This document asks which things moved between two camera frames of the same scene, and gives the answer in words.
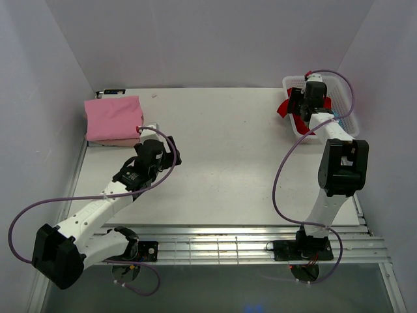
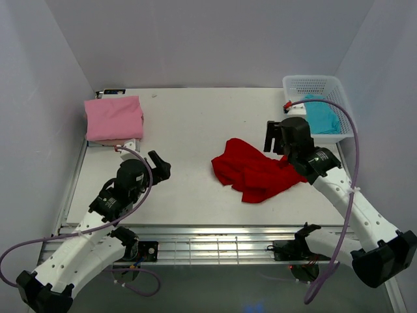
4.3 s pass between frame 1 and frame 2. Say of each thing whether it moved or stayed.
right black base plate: stayed
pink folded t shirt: stayed
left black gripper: moved
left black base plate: stayed
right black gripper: moved
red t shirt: moved
